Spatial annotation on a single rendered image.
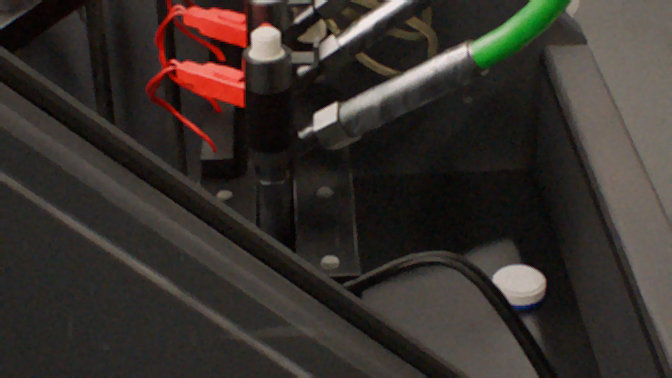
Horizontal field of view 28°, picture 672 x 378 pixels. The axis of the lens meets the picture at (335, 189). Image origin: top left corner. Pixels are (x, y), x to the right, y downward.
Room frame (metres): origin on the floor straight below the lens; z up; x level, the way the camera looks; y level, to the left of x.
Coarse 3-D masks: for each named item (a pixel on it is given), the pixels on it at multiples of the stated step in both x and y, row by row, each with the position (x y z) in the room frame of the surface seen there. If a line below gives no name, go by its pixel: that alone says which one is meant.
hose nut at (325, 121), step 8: (336, 104) 0.59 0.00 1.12; (320, 112) 0.60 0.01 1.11; (328, 112) 0.59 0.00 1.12; (336, 112) 0.59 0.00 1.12; (320, 120) 0.59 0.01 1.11; (328, 120) 0.59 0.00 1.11; (336, 120) 0.58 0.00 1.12; (320, 128) 0.59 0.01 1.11; (328, 128) 0.59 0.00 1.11; (336, 128) 0.58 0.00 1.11; (344, 128) 0.58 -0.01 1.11; (320, 136) 0.59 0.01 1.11; (328, 136) 0.59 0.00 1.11; (336, 136) 0.58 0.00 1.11; (344, 136) 0.58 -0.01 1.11; (352, 136) 0.58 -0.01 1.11; (360, 136) 0.59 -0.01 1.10; (328, 144) 0.59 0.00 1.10; (336, 144) 0.58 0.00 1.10; (344, 144) 0.59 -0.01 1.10
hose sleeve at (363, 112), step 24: (456, 48) 0.57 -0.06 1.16; (408, 72) 0.58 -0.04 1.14; (432, 72) 0.57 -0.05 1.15; (456, 72) 0.56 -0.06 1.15; (480, 72) 0.56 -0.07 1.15; (360, 96) 0.59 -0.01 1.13; (384, 96) 0.58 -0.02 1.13; (408, 96) 0.57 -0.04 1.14; (432, 96) 0.57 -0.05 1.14; (360, 120) 0.58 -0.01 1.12; (384, 120) 0.58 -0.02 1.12
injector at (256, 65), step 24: (288, 48) 0.70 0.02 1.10; (264, 72) 0.68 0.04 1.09; (288, 72) 0.69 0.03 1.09; (264, 96) 0.68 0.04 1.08; (288, 96) 0.69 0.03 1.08; (264, 120) 0.68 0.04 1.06; (288, 120) 0.68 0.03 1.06; (312, 120) 0.69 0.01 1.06; (264, 144) 0.68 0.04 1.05; (288, 144) 0.68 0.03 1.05; (312, 144) 0.69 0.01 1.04; (264, 168) 0.69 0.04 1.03; (264, 192) 0.68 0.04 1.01; (288, 192) 0.69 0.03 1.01; (264, 216) 0.69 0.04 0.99; (288, 216) 0.69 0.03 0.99; (288, 240) 0.69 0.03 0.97
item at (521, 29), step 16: (544, 0) 0.55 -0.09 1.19; (560, 0) 0.55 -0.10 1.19; (528, 16) 0.55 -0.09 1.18; (544, 16) 0.55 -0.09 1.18; (496, 32) 0.56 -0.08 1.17; (512, 32) 0.56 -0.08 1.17; (528, 32) 0.55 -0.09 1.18; (480, 48) 0.56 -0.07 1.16; (496, 48) 0.56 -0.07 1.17; (512, 48) 0.56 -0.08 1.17; (480, 64) 0.56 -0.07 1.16
